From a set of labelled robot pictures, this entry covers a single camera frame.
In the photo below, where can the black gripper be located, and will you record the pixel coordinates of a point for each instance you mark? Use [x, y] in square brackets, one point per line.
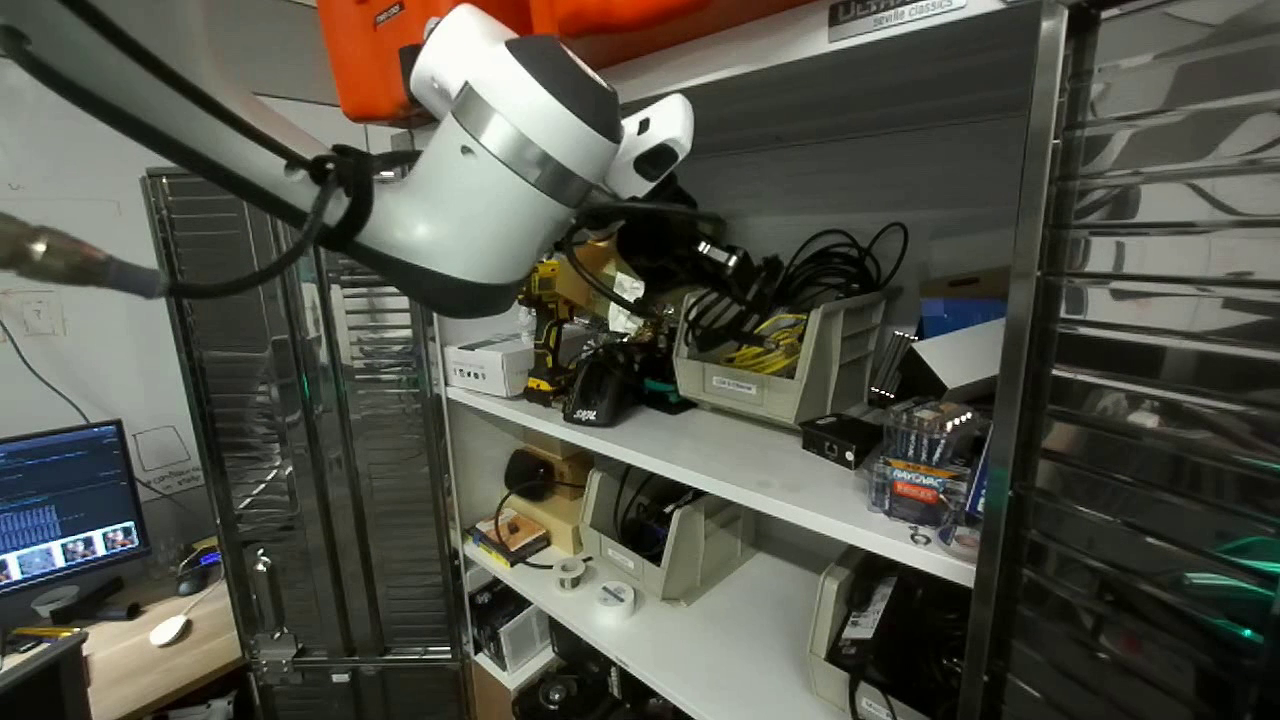
[660, 233]

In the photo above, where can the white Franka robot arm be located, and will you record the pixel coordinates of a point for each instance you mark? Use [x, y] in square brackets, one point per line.
[493, 175]

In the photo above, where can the white printed cardboard box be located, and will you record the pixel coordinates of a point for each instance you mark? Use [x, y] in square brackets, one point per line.
[489, 366]

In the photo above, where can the brown cardboard box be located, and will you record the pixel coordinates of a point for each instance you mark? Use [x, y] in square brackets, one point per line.
[565, 513]

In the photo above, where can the black battery charger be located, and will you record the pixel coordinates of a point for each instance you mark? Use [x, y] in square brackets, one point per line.
[601, 389]

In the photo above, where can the white metal shelf unit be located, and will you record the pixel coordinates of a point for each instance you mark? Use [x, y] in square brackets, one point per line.
[745, 464]

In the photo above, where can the black oval device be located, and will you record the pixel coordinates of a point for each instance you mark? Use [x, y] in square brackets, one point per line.
[528, 475]

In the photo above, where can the blue plastic object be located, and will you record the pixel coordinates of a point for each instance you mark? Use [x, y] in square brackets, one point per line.
[961, 314]

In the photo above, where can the grey bin with black items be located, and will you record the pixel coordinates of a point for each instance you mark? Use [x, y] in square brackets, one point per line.
[685, 547]

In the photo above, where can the white card package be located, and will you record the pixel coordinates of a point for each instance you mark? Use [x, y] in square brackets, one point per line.
[961, 357]

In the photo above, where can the large orange plastic case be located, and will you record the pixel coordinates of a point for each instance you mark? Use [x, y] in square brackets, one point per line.
[366, 55]

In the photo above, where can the white tape roll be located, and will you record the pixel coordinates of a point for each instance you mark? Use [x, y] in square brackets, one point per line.
[568, 575]
[614, 598]

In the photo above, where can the pack of batteries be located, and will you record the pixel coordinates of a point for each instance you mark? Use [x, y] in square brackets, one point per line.
[926, 464]

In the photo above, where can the shiny metal tray rack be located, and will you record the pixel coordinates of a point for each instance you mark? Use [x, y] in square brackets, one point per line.
[1161, 401]

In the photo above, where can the white computer mouse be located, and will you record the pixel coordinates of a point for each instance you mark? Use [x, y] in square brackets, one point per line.
[169, 630]

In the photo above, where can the computer monitor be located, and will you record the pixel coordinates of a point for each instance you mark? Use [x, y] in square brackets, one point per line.
[67, 507]

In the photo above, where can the wooden desk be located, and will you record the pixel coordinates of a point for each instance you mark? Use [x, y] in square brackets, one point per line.
[147, 666]

